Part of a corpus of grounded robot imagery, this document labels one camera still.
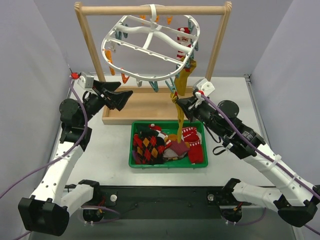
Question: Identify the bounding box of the yellow bear sock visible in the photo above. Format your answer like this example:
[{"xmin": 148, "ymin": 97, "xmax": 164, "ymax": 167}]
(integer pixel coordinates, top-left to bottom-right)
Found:
[
  {"xmin": 170, "ymin": 91, "xmax": 185, "ymax": 143},
  {"xmin": 174, "ymin": 68, "xmax": 192, "ymax": 96}
]

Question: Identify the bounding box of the green snowman sock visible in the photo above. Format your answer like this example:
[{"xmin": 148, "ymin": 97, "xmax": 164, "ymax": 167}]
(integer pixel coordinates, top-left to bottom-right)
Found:
[{"xmin": 137, "ymin": 123, "xmax": 168, "ymax": 140}]

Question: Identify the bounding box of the red white striped sock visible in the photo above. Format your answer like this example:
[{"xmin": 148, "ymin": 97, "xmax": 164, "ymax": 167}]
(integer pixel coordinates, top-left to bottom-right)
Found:
[{"xmin": 176, "ymin": 27, "xmax": 192, "ymax": 60}]

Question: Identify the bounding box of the black red argyle sock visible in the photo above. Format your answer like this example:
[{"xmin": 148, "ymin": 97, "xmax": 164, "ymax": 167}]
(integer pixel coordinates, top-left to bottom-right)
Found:
[{"xmin": 132, "ymin": 134, "xmax": 166, "ymax": 165}]

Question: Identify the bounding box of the white round clip hanger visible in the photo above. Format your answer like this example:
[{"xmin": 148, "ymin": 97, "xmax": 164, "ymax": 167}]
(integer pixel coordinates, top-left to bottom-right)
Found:
[{"xmin": 100, "ymin": 3, "xmax": 202, "ymax": 81}]

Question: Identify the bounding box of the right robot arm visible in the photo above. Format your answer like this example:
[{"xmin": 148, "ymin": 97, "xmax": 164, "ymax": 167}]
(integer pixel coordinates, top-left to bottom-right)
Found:
[{"xmin": 177, "ymin": 96, "xmax": 320, "ymax": 228}]

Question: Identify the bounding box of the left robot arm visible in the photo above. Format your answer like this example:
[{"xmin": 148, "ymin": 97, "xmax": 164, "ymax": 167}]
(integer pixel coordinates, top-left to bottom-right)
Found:
[{"xmin": 18, "ymin": 80, "xmax": 134, "ymax": 236}]

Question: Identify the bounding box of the wooden hanger stand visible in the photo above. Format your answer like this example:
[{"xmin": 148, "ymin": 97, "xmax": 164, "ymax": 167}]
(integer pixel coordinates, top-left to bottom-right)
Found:
[{"xmin": 74, "ymin": 1, "xmax": 232, "ymax": 125}]

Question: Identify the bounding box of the red sock with white pattern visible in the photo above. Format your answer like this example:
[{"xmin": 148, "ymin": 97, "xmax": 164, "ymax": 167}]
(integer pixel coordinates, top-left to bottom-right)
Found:
[{"xmin": 182, "ymin": 126, "xmax": 204, "ymax": 164}]

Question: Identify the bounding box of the green plastic bin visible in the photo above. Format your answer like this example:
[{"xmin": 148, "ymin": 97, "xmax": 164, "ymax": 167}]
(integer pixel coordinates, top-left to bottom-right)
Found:
[{"xmin": 128, "ymin": 120, "xmax": 208, "ymax": 169}]

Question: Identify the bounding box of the white clothespin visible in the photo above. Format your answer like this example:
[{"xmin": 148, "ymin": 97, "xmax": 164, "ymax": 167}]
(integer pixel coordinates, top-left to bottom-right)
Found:
[
  {"xmin": 136, "ymin": 79, "xmax": 143, "ymax": 88},
  {"xmin": 108, "ymin": 42, "xmax": 116, "ymax": 53}
]

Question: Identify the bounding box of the pink sock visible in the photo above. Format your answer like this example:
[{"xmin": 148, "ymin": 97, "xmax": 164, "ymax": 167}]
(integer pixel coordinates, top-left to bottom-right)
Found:
[{"xmin": 163, "ymin": 140, "xmax": 190, "ymax": 161}]

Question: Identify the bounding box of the purple sock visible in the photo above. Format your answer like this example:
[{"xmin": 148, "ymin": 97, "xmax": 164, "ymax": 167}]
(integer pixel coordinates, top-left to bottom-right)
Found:
[{"xmin": 132, "ymin": 152, "xmax": 140, "ymax": 163}]

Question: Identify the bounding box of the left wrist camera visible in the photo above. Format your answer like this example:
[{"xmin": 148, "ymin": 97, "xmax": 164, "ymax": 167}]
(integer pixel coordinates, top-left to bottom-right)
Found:
[{"xmin": 70, "ymin": 72, "xmax": 94, "ymax": 91}]

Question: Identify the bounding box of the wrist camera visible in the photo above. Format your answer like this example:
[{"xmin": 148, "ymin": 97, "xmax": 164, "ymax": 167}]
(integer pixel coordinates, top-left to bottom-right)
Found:
[
  {"xmin": 70, "ymin": 72, "xmax": 94, "ymax": 91},
  {"xmin": 192, "ymin": 78, "xmax": 216, "ymax": 99}
]

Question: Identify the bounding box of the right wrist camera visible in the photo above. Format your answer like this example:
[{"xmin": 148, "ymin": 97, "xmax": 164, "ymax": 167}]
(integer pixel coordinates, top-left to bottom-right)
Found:
[{"xmin": 192, "ymin": 78, "xmax": 216, "ymax": 99}]

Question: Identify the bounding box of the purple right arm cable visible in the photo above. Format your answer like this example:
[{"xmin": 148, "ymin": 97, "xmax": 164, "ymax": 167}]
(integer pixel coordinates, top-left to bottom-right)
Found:
[{"xmin": 199, "ymin": 93, "xmax": 320, "ymax": 236}]

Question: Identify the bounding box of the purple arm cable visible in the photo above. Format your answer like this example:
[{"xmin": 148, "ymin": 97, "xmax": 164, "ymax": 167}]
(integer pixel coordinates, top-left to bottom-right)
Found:
[
  {"xmin": 199, "ymin": 93, "xmax": 320, "ymax": 236},
  {"xmin": 0, "ymin": 77, "xmax": 121, "ymax": 240}
]

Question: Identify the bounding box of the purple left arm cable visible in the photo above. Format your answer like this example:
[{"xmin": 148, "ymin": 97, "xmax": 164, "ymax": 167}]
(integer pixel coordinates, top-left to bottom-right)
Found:
[{"xmin": 0, "ymin": 77, "xmax": 121, "ymax": 240}]

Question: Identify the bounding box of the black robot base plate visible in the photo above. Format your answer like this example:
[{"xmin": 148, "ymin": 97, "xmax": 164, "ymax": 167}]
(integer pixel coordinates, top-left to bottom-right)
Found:
[{"xmin": 80, "ymin": 186, "xmax": 247, "ymax": 224}]

